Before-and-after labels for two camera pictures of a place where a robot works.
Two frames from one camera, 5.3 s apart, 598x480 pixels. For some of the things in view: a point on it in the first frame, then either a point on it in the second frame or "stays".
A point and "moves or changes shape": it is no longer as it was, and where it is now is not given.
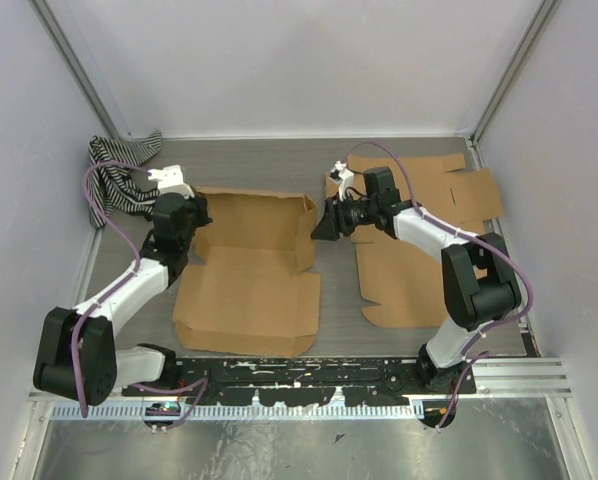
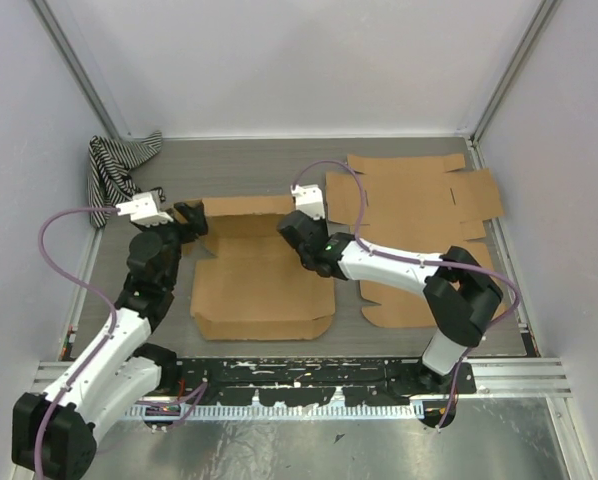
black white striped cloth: [116, 185] stays
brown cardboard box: [244, 294] moves or changes shape
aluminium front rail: [524, 380] stays
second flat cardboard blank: [402, 278] stays
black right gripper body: [353, 213] → [305, 259]
